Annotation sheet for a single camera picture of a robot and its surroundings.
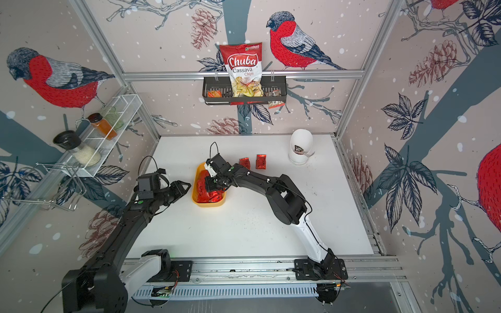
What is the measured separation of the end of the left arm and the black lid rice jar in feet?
0.86

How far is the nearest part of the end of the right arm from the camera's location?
2.29 feet

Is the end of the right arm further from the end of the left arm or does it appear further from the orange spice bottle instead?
the orange spice bottle

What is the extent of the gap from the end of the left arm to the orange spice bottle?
0.31 meters

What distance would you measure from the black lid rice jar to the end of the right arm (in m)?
0.41

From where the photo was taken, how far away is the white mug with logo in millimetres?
1004

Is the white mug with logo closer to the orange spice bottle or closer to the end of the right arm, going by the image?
the end of the right arm

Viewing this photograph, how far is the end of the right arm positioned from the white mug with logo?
42 cm

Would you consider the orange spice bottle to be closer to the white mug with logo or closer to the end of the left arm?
the end of the left arm

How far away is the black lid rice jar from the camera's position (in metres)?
0.61

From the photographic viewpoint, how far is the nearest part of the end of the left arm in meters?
0.71

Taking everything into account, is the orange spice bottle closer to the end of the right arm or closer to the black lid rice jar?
the black lid rice jar

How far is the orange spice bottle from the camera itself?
72 centimetres
